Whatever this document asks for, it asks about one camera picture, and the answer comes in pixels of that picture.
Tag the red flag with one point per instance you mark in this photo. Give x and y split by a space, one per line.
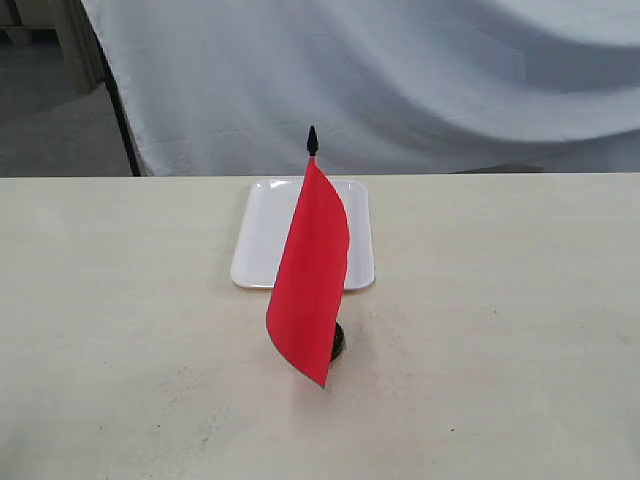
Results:
301 319

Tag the black round flag base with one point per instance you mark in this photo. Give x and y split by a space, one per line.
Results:
338 343

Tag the white rectangular plastic tray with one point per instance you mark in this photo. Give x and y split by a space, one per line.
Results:
265 226

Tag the white backdrop cloth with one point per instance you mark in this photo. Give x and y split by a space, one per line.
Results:
232 87

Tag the black backdrop stand pole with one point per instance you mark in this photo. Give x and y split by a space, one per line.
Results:
122 124

